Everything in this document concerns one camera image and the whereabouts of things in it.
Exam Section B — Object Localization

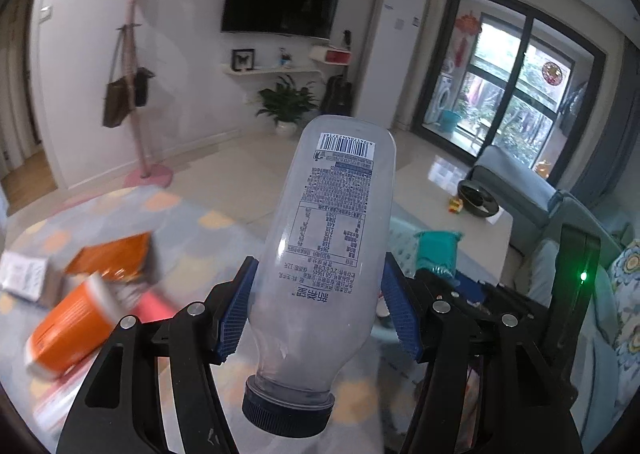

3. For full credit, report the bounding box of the clear plastic bottle blue cap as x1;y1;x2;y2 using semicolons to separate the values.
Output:
242;115;396;438

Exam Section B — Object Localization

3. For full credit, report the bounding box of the orange paper cup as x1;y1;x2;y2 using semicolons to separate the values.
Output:
24;273;132;380

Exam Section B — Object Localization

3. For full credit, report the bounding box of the white milk carton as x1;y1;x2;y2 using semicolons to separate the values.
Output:
0;250;48;302

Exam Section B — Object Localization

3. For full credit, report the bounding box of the white coffee table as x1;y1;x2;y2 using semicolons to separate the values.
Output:
389;153;516;279

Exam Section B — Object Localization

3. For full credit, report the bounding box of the orange snack bag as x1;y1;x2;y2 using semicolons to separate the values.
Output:
64;232;152;283

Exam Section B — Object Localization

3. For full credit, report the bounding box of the black round ashtray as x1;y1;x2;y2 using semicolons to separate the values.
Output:
457;180;500;219

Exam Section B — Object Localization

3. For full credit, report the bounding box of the floral sofa cushion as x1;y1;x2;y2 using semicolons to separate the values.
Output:
608;239;640;408

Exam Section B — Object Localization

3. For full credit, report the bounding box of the grey sofa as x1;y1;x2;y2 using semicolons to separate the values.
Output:
468;146;636;453

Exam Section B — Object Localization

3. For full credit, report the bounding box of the pink coat stand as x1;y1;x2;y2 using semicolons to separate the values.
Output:
122;0;174;188

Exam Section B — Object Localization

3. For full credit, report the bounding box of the black guitar case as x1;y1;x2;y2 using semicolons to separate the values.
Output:
320;74;352;116

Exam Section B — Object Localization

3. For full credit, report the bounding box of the potted green plant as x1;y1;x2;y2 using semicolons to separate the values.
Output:
256;73;317;139

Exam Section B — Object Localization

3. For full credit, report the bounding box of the glass sliding balcony door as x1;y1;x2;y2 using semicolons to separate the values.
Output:
410;0;606;186

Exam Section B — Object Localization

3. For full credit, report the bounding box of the brown hanging bag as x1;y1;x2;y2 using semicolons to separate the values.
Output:
102;27;129;129

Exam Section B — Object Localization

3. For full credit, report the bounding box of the white tall air conditioner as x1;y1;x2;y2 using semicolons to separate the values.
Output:
354;0;427;129

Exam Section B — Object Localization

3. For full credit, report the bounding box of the framed butterfly picture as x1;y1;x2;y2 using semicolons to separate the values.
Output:
230;48;255;72

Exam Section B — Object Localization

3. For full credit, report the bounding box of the black hanging bag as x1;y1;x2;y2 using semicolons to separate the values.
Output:
134;67;155;107

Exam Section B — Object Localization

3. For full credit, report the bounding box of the white wall shelf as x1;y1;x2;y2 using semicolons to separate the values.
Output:
218;64;323;76

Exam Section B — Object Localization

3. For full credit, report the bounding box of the red white wall box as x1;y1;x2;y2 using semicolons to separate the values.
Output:
309;45;352;66

